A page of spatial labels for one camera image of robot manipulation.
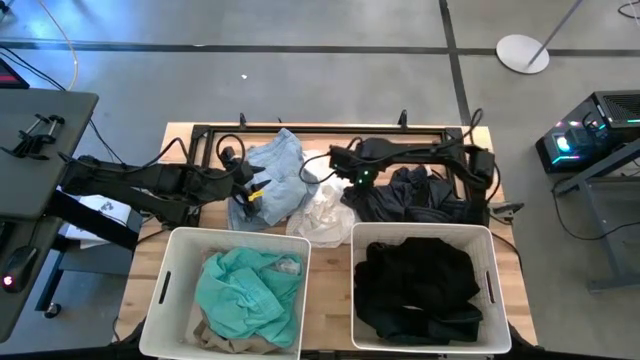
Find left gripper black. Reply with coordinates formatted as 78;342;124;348
227;163;273;219

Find light blue jeans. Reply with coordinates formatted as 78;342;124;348
227;127;321;232

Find white lace garment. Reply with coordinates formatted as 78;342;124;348
285;149;359;249

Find black garment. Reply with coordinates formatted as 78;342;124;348
353;236;485;346

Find teal shirt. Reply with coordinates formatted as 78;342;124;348
193;247;305;350

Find beige garment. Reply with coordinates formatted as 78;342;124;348
192;319;282;355

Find white woven plastic basket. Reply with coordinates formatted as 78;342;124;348
349;221;513;355
138;225;313;360

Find grey table edge clamp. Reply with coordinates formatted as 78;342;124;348
492;200;526;222

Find white paper sheet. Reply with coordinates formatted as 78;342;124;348
58;193;145;250

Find black desk base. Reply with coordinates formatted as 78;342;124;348
33;189;144;321

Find black side desk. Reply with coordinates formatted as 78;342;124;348
0;88;100;344

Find black clamp holder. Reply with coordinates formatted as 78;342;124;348
0;113;67;162

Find black computer mouse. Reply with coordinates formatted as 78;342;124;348
1;244;40;295

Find black computer case RGB lights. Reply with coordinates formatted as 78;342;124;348
534;89;640;175

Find black device red screen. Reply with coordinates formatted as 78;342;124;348
0;58;30;90

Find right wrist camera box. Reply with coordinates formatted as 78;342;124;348
328;144;355;174

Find yellow extension cable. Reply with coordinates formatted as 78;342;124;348
37;0;80;92

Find black floor cable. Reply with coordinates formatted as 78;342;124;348
551;177;640;242

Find grey metal desk frame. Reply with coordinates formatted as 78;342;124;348
551;137;640;295

